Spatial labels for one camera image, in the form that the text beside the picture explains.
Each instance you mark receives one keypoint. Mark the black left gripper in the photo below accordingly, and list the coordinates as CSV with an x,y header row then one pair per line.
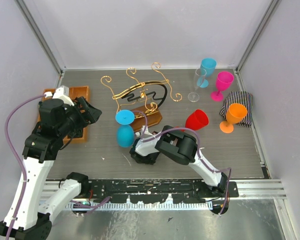
x,y
90,115

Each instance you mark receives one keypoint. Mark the wooden compartment tray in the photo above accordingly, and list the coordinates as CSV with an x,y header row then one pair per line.
x,y
80,133

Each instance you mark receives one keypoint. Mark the gold wire wine glass rack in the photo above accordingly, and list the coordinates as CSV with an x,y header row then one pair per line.
x,y
139,93

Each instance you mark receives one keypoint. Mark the red wine glass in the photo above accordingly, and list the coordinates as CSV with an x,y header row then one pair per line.
x,y
197,120

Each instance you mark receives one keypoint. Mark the orange wine glass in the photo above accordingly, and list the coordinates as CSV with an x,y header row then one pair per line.
x,y
235,114

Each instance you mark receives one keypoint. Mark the clear wine glass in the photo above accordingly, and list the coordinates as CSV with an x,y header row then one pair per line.
x,y
198,80

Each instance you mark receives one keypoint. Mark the magenta wine glass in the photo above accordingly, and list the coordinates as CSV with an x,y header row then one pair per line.
x,y
223,82

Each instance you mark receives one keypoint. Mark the light blue wine glass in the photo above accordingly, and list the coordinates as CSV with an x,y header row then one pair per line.
x,y
208,66

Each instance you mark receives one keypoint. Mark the striped cloth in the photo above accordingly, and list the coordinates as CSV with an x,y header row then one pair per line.
x,y
241,102

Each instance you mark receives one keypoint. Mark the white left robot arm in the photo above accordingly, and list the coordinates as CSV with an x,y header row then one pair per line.
x,y
27,219

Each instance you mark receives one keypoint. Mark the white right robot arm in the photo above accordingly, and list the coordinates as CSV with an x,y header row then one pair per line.
x,y
182,148

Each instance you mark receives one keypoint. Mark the blue wine glass front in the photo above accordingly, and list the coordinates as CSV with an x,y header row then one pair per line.
x,y
125,133

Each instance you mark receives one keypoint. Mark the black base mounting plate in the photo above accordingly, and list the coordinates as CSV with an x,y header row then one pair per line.
x,y
150,191

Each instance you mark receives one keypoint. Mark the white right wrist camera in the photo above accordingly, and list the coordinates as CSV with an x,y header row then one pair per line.
x,y
145,135

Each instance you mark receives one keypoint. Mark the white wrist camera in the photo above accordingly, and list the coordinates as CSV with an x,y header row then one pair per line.
x,y
145,135
61,93

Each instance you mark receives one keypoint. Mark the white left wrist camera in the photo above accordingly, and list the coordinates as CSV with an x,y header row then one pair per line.
x,y
61,93

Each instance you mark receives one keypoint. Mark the aluminium frame rail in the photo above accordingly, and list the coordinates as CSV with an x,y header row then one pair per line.
x,y
249,189

